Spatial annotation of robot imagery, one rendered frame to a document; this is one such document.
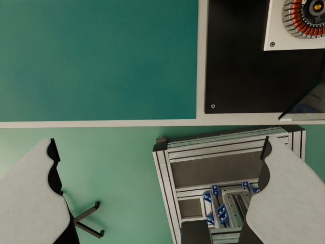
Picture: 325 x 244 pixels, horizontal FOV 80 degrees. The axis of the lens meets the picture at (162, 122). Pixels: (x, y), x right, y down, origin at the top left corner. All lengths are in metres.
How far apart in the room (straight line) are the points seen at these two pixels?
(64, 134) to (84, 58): 1.08
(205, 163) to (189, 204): 0.32
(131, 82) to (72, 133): 1.08
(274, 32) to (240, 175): 0.96
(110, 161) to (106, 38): 1.13
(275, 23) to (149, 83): 0.30
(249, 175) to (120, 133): 0.88
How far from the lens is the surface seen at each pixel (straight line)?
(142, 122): 0.54
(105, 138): 1.46
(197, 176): 1.27
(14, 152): 1.88
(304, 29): 0.49
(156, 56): 0.50
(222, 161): 1.24
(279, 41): 0.51
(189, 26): 0.50
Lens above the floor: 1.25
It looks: 70 degrees down
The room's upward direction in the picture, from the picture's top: 169 degrees counter-clockwise
